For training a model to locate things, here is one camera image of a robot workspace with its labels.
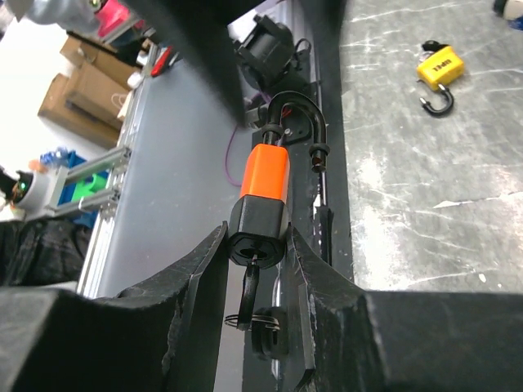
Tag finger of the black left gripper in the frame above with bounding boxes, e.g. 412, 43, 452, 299
122, 0, 348, 127

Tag orange padlock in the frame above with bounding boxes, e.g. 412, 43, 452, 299
227, 91, 330, 270

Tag cardboard boxes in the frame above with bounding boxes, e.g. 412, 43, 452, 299
38, 38, 141, 149

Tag black head key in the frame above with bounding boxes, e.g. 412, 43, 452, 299
223, 261, 291, 363

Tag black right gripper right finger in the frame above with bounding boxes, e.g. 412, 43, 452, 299
281, 229, 522, 391

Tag left aluminium frame rail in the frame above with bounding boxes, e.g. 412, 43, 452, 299
44, 40, 164, 299

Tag yellow padlock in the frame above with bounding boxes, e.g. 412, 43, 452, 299
416, 40, 465, 118

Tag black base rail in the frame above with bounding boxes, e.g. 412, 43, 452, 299
242, 1, 359, 391

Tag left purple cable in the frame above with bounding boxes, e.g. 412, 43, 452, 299
223, 91, 270, 189

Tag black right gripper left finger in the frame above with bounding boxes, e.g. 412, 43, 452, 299
1, 225, 229, 391

